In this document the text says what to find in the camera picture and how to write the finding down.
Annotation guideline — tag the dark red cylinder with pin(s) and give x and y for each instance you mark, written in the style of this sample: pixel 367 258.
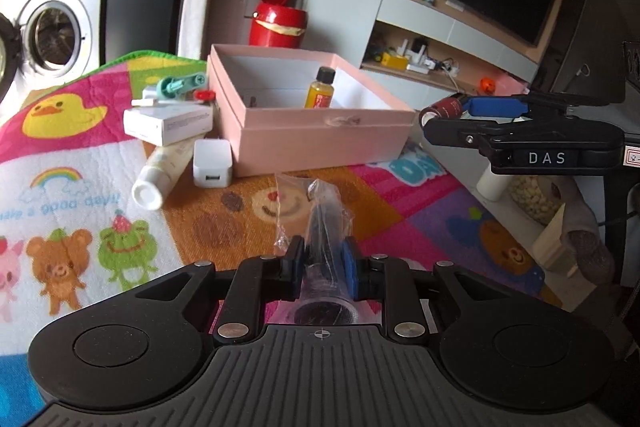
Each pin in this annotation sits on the dark red cylinder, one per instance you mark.
pixel 445 109

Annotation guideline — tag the silver front-load washing machine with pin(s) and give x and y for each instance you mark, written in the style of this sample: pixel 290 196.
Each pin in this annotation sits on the silver front-load washing machine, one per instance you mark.
pixel 55 32

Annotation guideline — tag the white cream tube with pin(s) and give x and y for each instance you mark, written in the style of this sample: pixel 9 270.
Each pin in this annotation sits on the white cream tube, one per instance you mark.
pixel 160 172

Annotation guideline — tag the white charger plug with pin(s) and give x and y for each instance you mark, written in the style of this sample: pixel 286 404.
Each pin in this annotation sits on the white charger plug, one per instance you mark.
pixel 212 162

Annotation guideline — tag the white router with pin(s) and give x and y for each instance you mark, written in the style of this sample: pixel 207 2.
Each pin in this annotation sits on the white router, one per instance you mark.
pixel 416 51

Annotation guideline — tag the white rectangular carton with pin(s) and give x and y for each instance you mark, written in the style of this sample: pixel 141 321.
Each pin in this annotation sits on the white rectangular carton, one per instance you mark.
pixel 167 124

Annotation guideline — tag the red trash can with lid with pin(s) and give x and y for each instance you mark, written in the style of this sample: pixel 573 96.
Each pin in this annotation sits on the red trash can with lid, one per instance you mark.
pixel 277 24

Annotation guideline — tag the pink cardboard box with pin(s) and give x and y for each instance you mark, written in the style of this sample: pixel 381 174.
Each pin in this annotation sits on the pink cardboard box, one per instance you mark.
pixel 310 143

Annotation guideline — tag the jute twine knot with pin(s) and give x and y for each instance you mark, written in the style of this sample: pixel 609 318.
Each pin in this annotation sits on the jute twine knot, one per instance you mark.
pixel 344 121

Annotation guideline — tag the small red clip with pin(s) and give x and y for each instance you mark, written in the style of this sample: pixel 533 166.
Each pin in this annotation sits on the small red clip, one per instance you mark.
pixel 204 95

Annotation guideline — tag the orange pumpkin toy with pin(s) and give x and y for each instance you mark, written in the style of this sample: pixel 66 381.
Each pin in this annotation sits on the orange pumpkin toy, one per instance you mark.
pixel 487 86

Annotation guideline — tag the glass jar of beans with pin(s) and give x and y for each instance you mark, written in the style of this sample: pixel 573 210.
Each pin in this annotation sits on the glass jar of beans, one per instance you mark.
pixel 532 199

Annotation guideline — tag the clear plastic bag with dark tube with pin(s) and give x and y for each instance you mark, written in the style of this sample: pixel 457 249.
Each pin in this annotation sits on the clear plastic bag with dark tube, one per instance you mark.
pixel 321 227

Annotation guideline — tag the teal plastic tool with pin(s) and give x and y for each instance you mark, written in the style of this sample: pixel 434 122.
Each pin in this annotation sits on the teal plastic tool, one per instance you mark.
pixel 177 86

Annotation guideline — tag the white power strip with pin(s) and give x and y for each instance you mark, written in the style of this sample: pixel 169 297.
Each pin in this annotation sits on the white power strip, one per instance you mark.
pixel 419 68

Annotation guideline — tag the white cup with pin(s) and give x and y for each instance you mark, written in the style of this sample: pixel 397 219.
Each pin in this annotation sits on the white cup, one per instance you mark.
pixel 489 184

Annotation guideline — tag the white label card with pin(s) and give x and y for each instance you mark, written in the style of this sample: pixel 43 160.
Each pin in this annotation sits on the white label card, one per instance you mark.
pixel 453 4

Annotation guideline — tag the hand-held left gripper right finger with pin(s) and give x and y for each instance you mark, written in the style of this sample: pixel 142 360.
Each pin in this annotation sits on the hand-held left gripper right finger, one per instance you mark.
pixel 351 268

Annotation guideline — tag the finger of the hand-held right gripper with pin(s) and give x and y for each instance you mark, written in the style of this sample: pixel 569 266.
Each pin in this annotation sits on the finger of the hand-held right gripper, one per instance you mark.
pixel 455 132
pixel 495 107

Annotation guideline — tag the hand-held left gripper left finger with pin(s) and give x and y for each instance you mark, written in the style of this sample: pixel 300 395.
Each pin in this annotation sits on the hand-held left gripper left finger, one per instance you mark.
pixel 296 259

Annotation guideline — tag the small yellow liquid bottle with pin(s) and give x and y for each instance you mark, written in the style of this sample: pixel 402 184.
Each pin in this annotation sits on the small yellow liquid bottle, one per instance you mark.
pixel 318 92

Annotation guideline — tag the colourful cartoon play mat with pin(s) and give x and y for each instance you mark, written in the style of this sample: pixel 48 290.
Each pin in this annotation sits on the colourful cartoon play mat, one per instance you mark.
pixel 90 187

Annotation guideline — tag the grey sock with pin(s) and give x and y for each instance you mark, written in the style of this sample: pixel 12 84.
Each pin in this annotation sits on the grey sock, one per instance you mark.
pixel 582 237

